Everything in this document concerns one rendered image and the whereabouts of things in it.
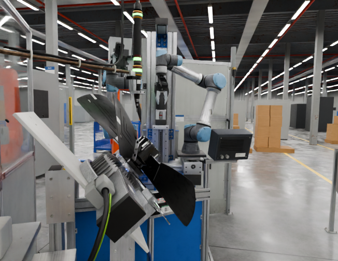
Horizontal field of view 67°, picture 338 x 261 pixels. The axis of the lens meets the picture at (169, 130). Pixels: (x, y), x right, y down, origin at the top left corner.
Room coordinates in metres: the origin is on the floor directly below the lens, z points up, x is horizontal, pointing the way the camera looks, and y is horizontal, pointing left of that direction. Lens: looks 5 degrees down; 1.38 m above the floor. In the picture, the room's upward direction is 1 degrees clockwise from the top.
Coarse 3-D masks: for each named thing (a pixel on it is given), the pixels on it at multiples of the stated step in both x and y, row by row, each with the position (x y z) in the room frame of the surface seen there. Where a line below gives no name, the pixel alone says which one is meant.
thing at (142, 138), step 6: (144, 138) 1.08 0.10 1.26; (150, 144) 1.06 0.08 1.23; (138, 150) 1.05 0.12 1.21; (144, 150) 1.05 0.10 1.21; (150, 150) 1.06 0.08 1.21; (156, 150) 1.07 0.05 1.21; (138, 156) 1.05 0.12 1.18; (144, 156) 1.05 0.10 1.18; (156, 156) 1.08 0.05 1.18; (132, 162) 1.02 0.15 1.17; (138, 162) 1.06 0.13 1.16; (144, 162) 1.05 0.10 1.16; (132, 168) 1.02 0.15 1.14; (138, 168) 1.04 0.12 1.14; (138, 174) 1.04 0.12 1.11
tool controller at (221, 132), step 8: (216, 136) 1.65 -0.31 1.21; (224, 136) 1.65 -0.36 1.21; (232, 136) 1.66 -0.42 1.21; (240, 136) 1.68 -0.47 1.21; (248, 136) 1.70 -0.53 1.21; (216, 144) 1.65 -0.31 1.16; (224, 144) 1.66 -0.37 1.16; (232, 144) 1.68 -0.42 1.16; (240, 144) 1.70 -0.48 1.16; (248, 144) 1.71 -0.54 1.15; (208, 152) 1.76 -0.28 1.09; (216, 152) 1.67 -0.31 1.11; (224, 152) 1.68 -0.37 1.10; (232, 152) 1.70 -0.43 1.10; (240, 152) 1.71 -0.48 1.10; (248, 152) 1.74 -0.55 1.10; (216, 160) 1.68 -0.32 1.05; (224, 160) 1.70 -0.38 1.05
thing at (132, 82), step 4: (132, 72) 1.15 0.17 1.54; (128, 76) 1.16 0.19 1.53; (132, 76) 1.15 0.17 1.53; (136, 76) 1.17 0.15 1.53; (132, 80) 1.16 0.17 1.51; (132, 84) 1.16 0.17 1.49; (132, 88) 1.16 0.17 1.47; (132, 92) 1.16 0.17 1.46; (136, 92) 1.16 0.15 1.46; (140, 92) 1.16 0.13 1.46; (144, 92) 1.18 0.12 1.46
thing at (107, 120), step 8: (80, 96) 1.08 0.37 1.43; (88, 96) 1.12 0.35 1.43; (96, 96) 1.17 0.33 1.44; (104, 96) 1.24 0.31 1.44; (80, 104) 1.05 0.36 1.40; (88, 104) 1.09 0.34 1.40; (96, 104) 1.12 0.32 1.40; (104, 104) 1.16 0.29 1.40; (112, 104) 1.23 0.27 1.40; (88, 112) 1.06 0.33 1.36; (96, 112) 1.09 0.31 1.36; (104, 112) 1.12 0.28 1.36; (112, 112) 1.16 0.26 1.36; (96, 120) 1.07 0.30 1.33; (104, 120) 1.10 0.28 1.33; (112, 120) 1.12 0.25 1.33; (104, 128) 1.07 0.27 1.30; (112, 128) 1.09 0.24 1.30; (112, 136) 1.08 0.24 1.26
